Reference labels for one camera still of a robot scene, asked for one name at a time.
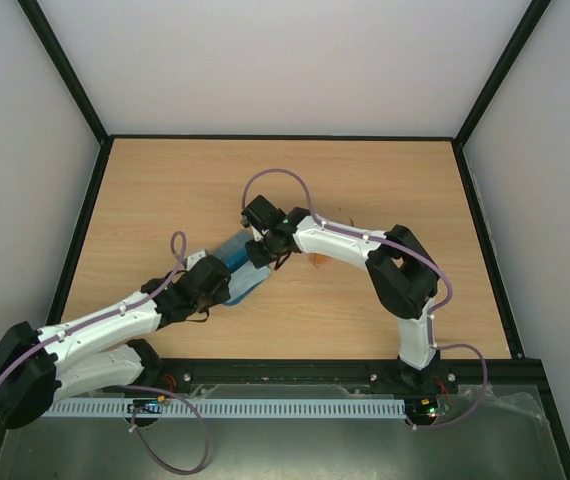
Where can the orange sunglasses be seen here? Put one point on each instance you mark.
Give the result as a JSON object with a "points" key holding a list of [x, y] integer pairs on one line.
{"points": [[339, 215]]}

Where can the blue transparent glasses case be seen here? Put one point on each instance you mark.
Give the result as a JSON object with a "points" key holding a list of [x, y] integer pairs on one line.
{"points": [[245, 277]]}

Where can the green glasses case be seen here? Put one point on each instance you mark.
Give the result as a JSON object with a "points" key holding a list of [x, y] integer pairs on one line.
{"points": [[232, 251]]}

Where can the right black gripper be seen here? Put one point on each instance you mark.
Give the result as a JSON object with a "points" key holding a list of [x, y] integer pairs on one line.
{"points": [[257, 251]]}

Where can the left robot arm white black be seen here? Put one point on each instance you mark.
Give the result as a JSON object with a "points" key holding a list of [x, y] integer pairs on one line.
{"points": [[41, 367]]}

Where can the light blue slotted cable duct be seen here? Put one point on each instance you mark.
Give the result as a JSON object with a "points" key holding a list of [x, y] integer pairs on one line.
{"points": [[230, 408]]}

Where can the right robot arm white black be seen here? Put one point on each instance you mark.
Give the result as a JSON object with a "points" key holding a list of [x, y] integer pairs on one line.
{"points": [[401, 271]]}

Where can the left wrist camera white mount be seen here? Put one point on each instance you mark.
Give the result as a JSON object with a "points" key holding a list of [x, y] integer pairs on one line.
{"points": [[191, 260]]}

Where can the black metal frame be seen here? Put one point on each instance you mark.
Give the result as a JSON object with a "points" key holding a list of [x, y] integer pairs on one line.
{"points": [[516, 370]]}

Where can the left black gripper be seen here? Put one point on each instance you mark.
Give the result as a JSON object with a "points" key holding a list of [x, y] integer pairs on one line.
{"points": [[222, 295]]}

